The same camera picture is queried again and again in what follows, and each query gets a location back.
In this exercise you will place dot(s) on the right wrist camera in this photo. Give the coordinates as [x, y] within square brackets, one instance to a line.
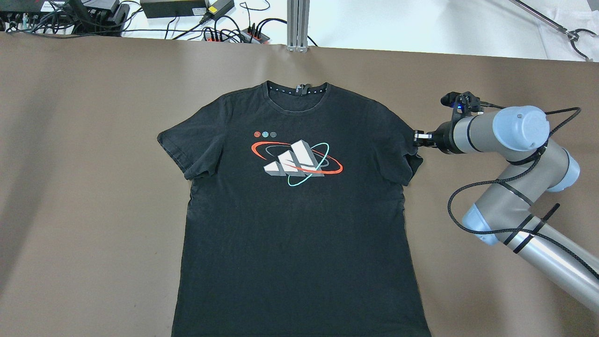
[466, 102]

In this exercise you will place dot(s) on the metal grabber tool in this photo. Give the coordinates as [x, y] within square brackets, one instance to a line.
[572, 35]

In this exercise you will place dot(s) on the black power adapter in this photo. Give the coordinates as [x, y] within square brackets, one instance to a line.
[173, 8]

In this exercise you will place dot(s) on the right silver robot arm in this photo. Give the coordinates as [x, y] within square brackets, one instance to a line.
[536, 164]

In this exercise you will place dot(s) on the black electronics box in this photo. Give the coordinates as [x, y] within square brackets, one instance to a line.
[98, 17]

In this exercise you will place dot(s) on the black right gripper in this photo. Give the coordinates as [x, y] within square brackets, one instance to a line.
[442, 137]

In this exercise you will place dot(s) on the aluminium post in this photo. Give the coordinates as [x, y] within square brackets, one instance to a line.
[297, 25]

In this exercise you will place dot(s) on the black printed t-shirt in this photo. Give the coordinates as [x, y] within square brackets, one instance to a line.
[295, 225]

